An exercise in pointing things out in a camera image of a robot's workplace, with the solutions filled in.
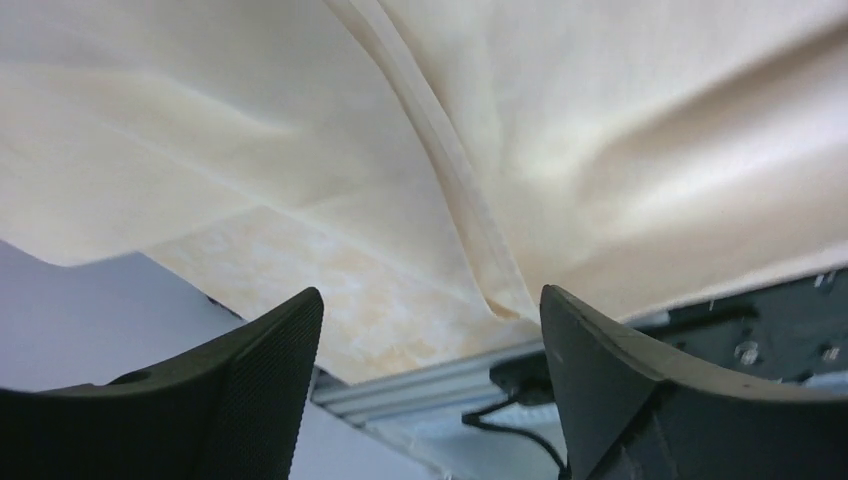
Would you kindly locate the aluminium front frame rail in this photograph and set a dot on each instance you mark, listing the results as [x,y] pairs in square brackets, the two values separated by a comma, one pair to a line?
[454,383]

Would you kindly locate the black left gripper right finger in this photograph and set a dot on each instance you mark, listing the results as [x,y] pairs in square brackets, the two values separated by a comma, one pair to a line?
[705,438]

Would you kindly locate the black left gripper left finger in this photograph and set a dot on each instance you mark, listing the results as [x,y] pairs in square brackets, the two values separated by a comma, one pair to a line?
[230,408]

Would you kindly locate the beige wrapping cloth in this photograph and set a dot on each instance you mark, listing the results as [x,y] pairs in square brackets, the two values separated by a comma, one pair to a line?
[640,153]

